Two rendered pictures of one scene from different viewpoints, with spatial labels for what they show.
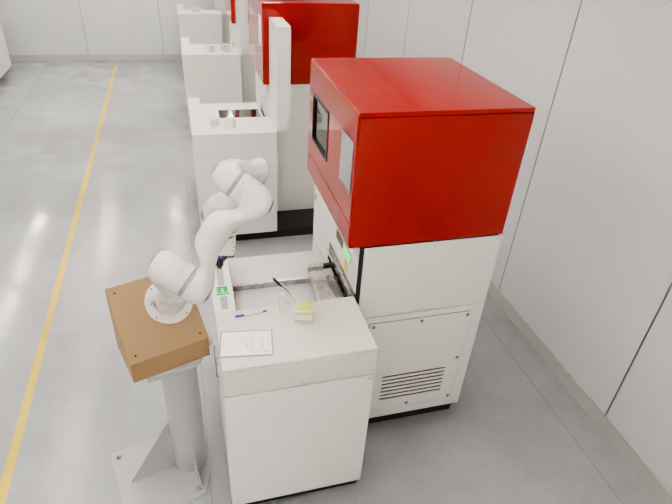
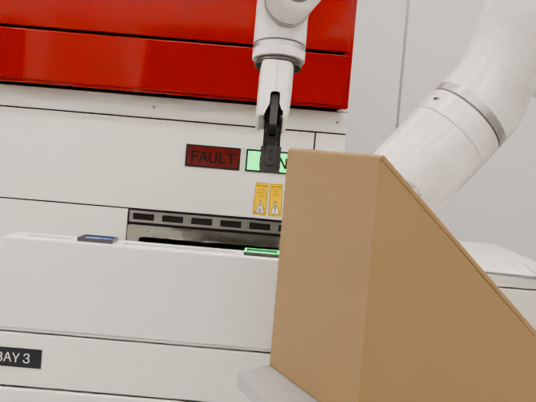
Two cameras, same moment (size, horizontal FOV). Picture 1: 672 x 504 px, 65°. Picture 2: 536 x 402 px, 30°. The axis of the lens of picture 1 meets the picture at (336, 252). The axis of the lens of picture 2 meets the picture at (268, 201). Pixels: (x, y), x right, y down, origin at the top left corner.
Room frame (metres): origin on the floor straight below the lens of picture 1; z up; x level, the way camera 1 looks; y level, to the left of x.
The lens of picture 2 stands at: (1.42, 2.00, 1.13)
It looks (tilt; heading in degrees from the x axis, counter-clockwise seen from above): 3 degrees down; 287
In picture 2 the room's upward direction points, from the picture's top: 5 degrees clockwise
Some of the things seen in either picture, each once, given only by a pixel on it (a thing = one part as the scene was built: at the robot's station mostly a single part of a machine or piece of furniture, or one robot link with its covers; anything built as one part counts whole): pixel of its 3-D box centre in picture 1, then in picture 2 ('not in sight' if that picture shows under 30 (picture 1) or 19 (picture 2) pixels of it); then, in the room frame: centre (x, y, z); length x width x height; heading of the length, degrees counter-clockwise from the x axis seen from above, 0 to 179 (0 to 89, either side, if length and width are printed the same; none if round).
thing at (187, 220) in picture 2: (340, 268); (230, 223); (2.14, -0.03, 0.96); 0.44 x 0.01 x 0.02; 17
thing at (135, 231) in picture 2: (339, 279); (228, 254); (2.14, -0.02, 0.89); 0.44 x 0.02 x 0.10; 17
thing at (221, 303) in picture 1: (220, 286); (179, 292); (2.01, 0.54, 0.89); 0.55 x 0.09 x 0.14; 17
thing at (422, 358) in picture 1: (383, 321); not in sight; (2.41, -0.31, 0.41); 0.82 x 0.71 x 0.82; 17
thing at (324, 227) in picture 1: (334, 238); (151, 188); (2.31, 0.01, 1.02); 0.82 x 0.03 x 0.40; 17
